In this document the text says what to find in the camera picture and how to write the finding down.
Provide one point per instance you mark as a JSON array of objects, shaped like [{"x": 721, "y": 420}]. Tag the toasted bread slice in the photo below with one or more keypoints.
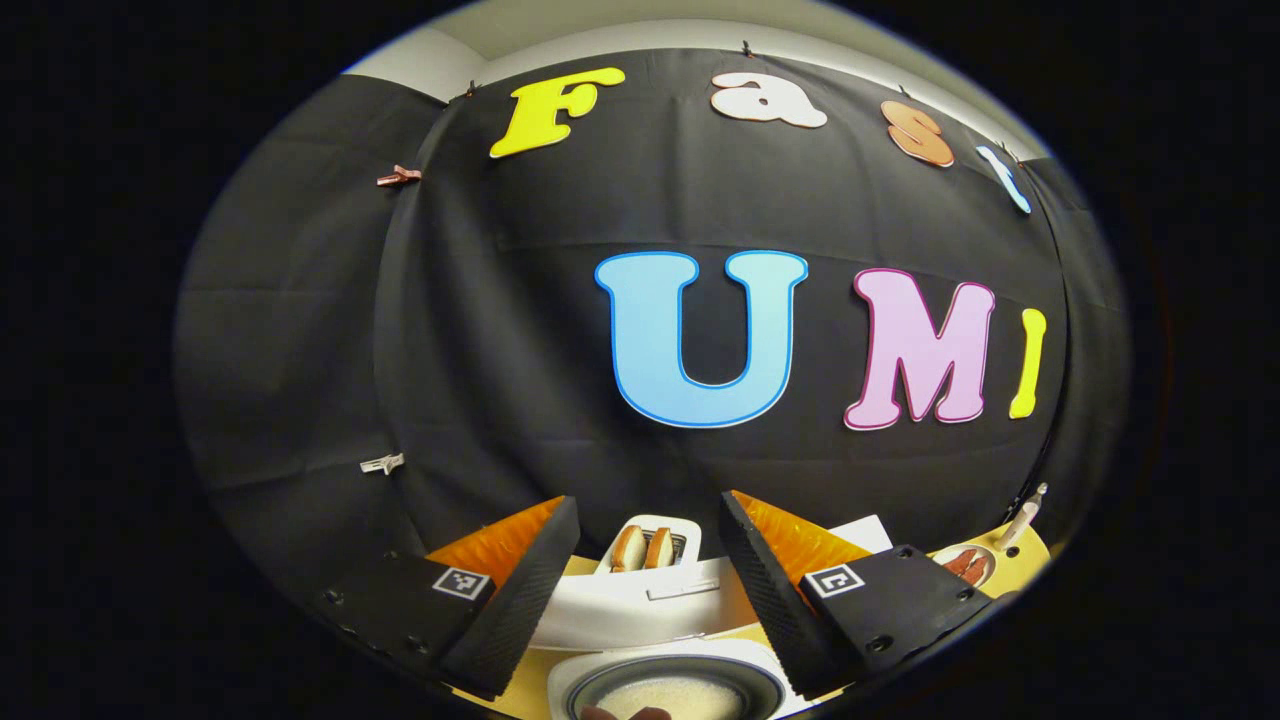
[
  {"x": 659, "y": 548},
  {"x": 627, "y": 550}
]

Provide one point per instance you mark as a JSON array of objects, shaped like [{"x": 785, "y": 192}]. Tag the copper cloth clip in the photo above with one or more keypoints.
[{"x": 398, "y": 177}]

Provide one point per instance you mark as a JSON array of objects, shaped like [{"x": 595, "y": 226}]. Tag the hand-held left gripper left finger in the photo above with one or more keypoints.
[{"x": 520, "y": 600}]

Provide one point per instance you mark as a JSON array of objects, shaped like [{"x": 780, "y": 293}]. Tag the clear bottle with pink label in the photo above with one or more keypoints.
[{"x": 1022, "y": 518}]

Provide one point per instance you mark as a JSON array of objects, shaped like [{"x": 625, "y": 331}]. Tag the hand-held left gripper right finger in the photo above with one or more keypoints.
[{"x": 770, "y": 600}]

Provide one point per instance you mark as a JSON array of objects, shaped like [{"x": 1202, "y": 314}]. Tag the white toaster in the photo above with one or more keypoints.
[{"x": 690, "y": 535}]

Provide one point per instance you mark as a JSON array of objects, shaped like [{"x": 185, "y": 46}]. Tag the white rice cooker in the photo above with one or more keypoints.
[{"x": 620, "y": 605}]

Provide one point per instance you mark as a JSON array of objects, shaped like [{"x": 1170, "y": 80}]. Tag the white round plate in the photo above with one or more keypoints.
[{"x": 940, "y": 558}]

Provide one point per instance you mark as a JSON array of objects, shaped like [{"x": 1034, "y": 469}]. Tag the white rice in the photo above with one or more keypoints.
[{"x": 680, "y": 700}]

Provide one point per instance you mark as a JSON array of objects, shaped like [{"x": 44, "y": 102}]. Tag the black backdrop cloth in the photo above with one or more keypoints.
[{"x": 500, "y": 330}]

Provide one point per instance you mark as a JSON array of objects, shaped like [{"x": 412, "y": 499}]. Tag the red meat piece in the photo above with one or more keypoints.
[
  {"x": 976, "y": 570},
  {"x": 958, "y": 562}
]

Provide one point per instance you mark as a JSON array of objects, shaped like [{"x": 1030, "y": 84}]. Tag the silver cloth clip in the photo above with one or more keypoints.
[{"x": 382, "y": 463}]

